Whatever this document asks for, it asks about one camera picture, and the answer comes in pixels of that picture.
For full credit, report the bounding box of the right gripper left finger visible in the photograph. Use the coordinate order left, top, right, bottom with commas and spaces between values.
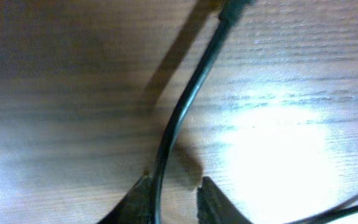
98, 175, 152, 224

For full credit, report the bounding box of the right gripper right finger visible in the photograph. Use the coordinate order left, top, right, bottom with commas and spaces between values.
196, 176, 252, 224

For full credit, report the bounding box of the black charger cable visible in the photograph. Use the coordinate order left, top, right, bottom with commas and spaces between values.
149, 0, 358, 224

